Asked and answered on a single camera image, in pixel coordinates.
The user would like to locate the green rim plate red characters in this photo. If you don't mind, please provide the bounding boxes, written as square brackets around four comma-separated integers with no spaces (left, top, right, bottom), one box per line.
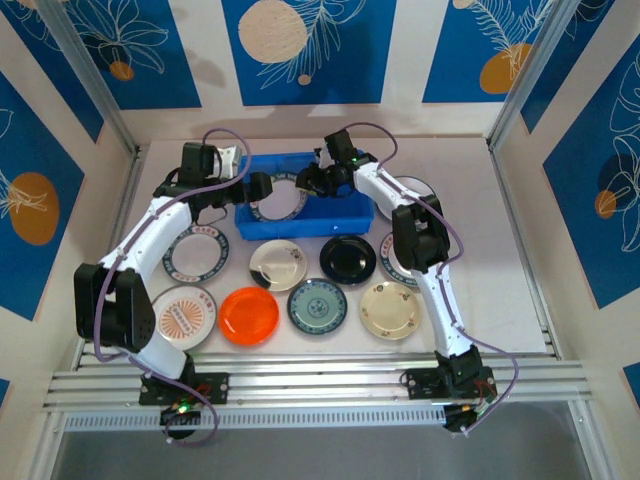
[162,224,233,284]
[249,172,309,222]
[378,230,426,291]

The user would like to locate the shiny white plate small print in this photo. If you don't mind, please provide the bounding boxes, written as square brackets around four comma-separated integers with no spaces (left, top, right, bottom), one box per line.
[248,239,310,292]

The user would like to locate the black glossy plate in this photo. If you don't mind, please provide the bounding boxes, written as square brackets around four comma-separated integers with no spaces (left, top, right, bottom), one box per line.
[318,234,377,287]

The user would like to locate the plain grey white plate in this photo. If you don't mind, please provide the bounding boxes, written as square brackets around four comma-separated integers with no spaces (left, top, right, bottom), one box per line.
[373,174,436,224]

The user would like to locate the orange translucent plate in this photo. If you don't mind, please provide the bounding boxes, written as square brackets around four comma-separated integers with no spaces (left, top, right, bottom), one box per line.
[218,286,280,345]

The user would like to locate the blue floral pattern plate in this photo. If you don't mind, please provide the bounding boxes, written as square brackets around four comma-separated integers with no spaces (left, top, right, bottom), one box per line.
[286,277,348,336]

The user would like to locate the white plate orange sunburst print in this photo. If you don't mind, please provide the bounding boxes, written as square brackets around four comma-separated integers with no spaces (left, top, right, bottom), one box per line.
[149,284,220,352]

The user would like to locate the cream plate black calligraphy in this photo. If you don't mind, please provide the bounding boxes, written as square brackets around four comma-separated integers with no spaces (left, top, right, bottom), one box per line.
[358,280,424,341]

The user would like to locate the blue plastic bin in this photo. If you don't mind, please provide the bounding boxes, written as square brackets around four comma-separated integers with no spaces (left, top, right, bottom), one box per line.
[233,151,375,241]

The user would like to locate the aluminium side rail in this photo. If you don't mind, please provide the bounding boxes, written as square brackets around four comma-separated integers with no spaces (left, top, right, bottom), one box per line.
[72,144,146,371]
[489,139,562,357]

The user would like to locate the aluminium corner post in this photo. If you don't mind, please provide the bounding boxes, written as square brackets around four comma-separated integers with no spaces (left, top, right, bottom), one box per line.
[487,0,581,151]
[37,0,141,159]

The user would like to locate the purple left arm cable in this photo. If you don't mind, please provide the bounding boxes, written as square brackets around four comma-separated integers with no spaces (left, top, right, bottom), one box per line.
[94,127,251,446]

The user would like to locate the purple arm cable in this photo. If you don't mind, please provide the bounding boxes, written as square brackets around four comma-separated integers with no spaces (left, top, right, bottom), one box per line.
[344,122,520,439]
[94,127,251,446]

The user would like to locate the aluminium rail frame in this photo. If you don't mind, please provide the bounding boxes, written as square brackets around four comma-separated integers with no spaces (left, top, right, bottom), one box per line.
[42,352,599,416]

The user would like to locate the white slotted cable duct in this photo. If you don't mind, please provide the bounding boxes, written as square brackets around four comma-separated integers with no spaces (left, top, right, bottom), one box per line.
[62,405,449,432]

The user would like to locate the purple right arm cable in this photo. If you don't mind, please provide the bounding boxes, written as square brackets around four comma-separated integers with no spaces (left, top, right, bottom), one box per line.
[344,122,520,439]

